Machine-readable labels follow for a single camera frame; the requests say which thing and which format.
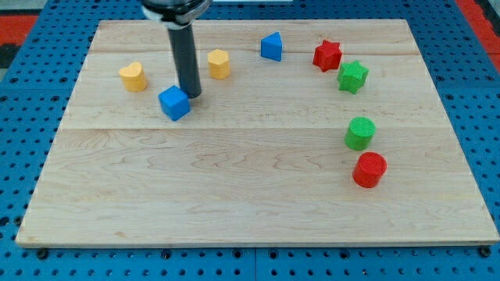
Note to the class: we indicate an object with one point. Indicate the yellow hexagon block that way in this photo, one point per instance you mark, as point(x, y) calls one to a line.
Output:
point(219, 64)

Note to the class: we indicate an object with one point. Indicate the blue cube block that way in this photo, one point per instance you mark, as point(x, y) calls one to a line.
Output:
point(174, 103)

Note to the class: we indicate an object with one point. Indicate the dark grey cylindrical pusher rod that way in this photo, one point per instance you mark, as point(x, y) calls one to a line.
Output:
point(184, 53)

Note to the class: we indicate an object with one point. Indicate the light wooden board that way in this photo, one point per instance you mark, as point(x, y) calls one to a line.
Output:
point(260, 160)

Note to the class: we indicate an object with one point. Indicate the yellow heart block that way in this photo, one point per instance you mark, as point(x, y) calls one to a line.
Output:
point(133, 77)

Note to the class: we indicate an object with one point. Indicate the green cylinder block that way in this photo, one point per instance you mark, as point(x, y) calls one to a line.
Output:
point(360, 133)

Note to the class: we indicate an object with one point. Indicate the red star block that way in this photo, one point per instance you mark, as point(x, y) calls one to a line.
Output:
point(327, 56)

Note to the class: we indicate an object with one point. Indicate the green star block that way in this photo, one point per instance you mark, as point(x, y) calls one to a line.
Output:
point(351, 76)

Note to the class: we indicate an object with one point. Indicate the red cylinder block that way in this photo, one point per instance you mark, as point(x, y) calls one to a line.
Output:
point(369, 169)

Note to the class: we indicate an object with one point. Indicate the blue triangle block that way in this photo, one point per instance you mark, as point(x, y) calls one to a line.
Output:
point(271, 47)

